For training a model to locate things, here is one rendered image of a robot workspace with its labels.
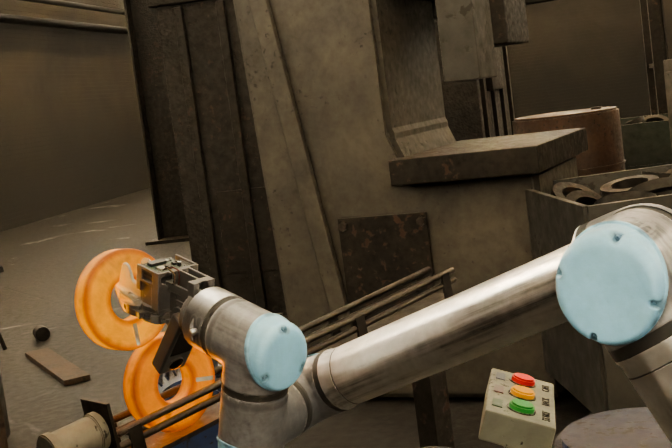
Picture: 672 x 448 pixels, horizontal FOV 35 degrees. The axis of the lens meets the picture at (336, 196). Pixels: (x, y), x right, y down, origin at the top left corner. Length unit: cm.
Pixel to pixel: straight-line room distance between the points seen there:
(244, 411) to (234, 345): 9
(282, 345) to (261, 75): 261
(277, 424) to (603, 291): 53
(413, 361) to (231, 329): 24
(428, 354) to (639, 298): 39
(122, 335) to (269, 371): 34
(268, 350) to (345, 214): 249
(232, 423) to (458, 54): 216
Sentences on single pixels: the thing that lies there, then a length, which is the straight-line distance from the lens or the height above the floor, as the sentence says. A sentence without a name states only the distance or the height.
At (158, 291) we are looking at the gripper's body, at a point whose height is 88.
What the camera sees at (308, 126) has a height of 103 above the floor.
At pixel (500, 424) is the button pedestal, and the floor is 59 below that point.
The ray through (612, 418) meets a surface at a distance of 220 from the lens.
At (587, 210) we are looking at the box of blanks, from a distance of 299.
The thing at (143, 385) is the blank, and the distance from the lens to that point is 168.
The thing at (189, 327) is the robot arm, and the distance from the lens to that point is 147.
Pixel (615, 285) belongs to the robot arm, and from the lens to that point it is 111.
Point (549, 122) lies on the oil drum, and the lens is 577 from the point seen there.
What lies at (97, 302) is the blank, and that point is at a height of 86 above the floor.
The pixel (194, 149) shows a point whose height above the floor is 96.
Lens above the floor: 111
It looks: 5 degrees down
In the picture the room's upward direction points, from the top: 7 degrees counter-clockwise
